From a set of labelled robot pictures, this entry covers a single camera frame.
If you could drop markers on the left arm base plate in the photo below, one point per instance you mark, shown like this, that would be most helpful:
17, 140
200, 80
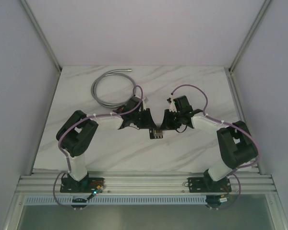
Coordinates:
86, 185

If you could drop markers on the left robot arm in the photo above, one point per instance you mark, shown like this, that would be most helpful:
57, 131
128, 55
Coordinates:
75, 136

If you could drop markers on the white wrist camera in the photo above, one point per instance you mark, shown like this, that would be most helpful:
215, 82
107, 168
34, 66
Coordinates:
145, 101
172, 107

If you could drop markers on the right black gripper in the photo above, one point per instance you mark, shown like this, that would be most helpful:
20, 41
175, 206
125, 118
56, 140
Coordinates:
166, 124

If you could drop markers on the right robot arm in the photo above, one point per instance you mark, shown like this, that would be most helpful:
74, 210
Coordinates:
235, 145

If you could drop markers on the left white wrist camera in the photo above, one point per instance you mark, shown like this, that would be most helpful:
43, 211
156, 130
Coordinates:
145, 101

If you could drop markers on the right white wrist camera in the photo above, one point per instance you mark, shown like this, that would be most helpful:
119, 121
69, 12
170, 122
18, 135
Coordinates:
172, 107

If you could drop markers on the black fuse box base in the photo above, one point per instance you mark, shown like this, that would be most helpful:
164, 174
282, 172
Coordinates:
154, 137

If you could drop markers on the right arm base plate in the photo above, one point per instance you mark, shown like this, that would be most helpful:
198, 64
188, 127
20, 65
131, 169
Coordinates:
206, 185

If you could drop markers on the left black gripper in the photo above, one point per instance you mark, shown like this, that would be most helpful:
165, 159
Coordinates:
143, 117

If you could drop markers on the white slotted cable duct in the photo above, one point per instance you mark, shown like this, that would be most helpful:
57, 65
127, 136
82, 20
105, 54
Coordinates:
34, 200

